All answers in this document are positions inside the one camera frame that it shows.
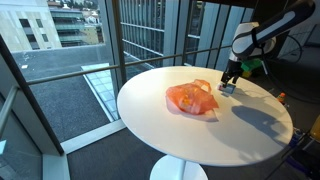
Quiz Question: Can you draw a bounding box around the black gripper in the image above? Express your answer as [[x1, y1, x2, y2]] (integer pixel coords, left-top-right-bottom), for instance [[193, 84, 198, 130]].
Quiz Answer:
[[220, 60, 243, 86]]

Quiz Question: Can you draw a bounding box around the blue and white container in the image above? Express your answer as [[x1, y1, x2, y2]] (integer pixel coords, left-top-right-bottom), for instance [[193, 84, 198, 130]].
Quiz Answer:
[[218, 84, 236, 94]]

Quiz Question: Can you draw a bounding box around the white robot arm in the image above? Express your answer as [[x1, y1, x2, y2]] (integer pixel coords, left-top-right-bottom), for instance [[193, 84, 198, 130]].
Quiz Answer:
[[221, 0, 319, 87]]

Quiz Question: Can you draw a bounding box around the blue robot base cart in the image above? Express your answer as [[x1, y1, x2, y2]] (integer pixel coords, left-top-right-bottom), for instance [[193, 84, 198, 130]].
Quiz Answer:
[[285, 128, 320, 180]]

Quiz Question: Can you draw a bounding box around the orange plastic bag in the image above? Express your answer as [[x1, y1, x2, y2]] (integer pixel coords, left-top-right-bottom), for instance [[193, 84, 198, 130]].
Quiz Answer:
[[166, 79, 219, 115]]

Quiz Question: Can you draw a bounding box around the yellow item in bag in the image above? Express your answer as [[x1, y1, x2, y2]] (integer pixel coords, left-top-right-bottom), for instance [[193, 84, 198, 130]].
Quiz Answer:
[[182, 95, 193, 105]]

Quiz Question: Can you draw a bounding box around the round white table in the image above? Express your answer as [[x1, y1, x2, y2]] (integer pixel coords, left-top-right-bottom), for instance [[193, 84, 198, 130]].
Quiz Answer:
[[117, 66, 293, 180]]

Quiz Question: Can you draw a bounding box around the orange bottle on floor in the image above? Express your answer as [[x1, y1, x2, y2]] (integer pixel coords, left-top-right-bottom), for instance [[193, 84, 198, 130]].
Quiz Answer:
[[276, 92, 286, 105]]

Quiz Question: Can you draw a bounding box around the yellow object at edge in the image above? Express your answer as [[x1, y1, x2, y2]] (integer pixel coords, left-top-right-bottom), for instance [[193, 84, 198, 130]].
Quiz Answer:
[[310, 115, 320, 141]]

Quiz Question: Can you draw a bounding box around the metal window railing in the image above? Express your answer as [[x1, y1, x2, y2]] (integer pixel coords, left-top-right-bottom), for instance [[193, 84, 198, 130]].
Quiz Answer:
[[0, 44, 234, 134]]

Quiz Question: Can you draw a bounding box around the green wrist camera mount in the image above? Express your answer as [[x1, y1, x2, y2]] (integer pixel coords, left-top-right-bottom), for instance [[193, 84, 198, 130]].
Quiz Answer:
[[241, 58, 262, 71]]

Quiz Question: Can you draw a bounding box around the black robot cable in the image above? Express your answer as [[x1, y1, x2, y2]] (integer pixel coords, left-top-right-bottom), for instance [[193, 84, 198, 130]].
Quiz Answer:
[[263, 33, 320, 104]]

